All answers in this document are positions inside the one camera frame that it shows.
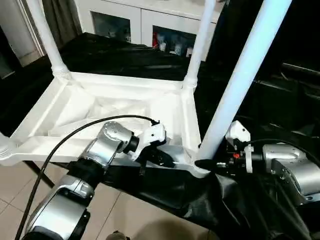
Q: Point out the black stand pole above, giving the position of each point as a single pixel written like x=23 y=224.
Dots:
x=42 y=175

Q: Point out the grey curtain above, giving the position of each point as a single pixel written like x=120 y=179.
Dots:
x=62 y=20

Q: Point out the white glass-door cabinet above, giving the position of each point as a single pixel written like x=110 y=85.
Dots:
x=137 y=15

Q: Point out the white plastic table leg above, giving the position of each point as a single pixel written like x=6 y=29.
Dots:
x=200 y=40
x=245 y=70
x=47 y=35
x=6 y=147

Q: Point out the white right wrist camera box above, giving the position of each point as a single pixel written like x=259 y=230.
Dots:
x=237 y=132

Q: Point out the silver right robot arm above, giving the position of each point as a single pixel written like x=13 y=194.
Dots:
x=292 y=172

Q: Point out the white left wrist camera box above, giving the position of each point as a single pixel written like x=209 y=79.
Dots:
x=150 y=135

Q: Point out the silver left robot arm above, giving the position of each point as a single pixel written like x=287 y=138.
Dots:
x=107 y=145

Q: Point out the white plastic table top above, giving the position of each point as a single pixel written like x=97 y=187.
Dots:
x=100 y=100

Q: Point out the black low bench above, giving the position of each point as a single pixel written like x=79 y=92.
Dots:
x=300 y=70

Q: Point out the black plastic mat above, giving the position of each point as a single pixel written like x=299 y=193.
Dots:
x=125 y=55

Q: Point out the small red bottle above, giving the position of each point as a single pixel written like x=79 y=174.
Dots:
x=156 y=40

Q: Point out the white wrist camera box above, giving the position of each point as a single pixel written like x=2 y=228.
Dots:
x=150 y=135
x=237 y=132

